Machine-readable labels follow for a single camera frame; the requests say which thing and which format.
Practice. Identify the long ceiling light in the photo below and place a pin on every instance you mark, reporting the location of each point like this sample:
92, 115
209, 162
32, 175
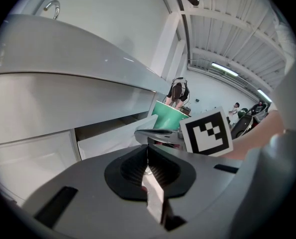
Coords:
224, 68
264, 94

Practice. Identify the person's right forearm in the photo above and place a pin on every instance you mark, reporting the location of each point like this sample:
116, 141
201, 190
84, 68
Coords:
257, 133

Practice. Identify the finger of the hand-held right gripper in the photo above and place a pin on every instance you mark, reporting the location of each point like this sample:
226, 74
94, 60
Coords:
143, 137
160, 131

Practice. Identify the person's white striped shirt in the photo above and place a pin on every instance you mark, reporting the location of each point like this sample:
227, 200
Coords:
285, 46

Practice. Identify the small cardboard box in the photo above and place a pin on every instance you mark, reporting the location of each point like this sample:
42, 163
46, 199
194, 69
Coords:
186, 111

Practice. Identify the chrome faucet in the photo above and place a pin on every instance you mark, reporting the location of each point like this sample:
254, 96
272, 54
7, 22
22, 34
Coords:
55, 7

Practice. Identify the black rounded case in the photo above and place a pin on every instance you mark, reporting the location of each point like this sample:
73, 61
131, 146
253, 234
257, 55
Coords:
242, 128

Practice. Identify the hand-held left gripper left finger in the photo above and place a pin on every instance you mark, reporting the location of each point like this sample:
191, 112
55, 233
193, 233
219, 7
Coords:
88, 195

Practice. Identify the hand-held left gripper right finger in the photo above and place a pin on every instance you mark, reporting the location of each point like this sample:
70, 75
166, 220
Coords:
202, 195

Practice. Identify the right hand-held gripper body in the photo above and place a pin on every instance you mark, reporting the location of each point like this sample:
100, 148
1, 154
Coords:
207, 131

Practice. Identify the white vanity cabinet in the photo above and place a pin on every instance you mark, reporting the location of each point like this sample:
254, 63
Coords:
50, 103

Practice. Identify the white drawer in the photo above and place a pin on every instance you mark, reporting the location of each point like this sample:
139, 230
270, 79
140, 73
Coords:
108, 141

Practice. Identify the white ceramic sink basin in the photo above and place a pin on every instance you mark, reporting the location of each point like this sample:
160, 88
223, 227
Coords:
63, 51

